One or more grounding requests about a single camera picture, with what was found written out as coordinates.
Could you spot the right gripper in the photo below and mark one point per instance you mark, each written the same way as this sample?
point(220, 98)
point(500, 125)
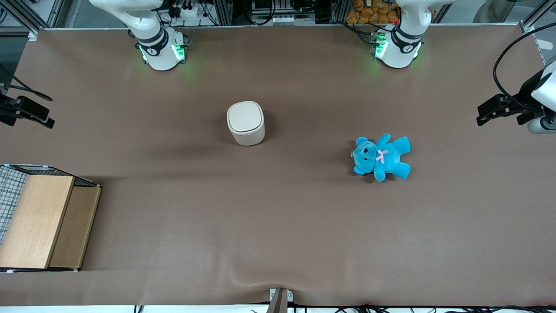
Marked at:
point(5, 108)

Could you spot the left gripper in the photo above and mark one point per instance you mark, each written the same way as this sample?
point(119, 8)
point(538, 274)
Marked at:
point(522, 102)

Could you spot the beige lidded trash can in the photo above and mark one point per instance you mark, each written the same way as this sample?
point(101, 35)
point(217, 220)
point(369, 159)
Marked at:
point(246, 124)

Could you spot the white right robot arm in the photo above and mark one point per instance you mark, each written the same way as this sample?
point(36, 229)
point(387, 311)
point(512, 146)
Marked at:
point(152, 39)

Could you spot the wooden shelf rack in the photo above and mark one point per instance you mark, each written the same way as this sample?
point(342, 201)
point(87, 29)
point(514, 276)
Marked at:
point(43, 221)

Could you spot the blue teddy bear plush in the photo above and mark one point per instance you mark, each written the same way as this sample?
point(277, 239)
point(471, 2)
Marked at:
point(382, 157)

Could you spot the orange plush toys pile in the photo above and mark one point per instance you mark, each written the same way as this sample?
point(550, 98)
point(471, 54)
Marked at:
point(373, 12)

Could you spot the white power strip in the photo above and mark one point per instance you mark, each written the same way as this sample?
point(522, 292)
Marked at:
point(186, 11)

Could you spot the white connector block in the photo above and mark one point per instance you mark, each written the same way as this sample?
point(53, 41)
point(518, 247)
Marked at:
point(293, 20)

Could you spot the brown table cover mat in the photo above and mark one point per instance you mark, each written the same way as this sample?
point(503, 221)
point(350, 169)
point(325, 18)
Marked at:
point(278, 217)

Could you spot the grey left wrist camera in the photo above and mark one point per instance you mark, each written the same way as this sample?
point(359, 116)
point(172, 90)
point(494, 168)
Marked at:
point(542, 125)

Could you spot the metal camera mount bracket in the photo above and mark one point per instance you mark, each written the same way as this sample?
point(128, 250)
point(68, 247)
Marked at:
point(279, 300)

